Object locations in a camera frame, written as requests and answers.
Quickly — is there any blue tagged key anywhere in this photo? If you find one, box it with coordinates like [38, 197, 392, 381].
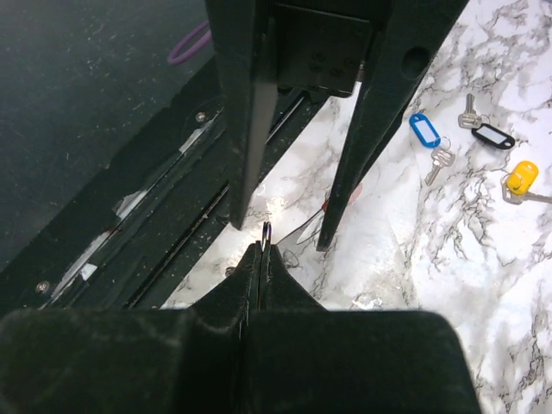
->
[260, 221, 272, 252]

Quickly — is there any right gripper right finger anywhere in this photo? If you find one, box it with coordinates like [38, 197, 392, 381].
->
[249, 246, 480, 413]

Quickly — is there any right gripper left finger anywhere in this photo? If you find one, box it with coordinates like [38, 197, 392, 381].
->
[1, 243, 262, 413]

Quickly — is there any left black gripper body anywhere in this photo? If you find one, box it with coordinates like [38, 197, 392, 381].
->
[258, 1, 384, 97]

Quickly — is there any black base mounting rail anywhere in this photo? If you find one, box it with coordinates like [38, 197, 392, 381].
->
[0, 55, 329, 311]

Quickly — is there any metal key organizer red handle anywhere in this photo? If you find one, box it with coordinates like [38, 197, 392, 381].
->
[223, 180, 366, 277]

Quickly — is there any key with blue tag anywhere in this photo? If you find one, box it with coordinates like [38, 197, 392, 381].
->
[409, 113, 455, 186]

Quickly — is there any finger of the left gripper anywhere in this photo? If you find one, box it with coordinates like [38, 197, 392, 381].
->
[317, 1, 467, 252]
[205, 0, 278, 229]

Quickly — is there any key with yellow tag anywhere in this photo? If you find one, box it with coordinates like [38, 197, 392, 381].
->
[501, 160, 551, 205]

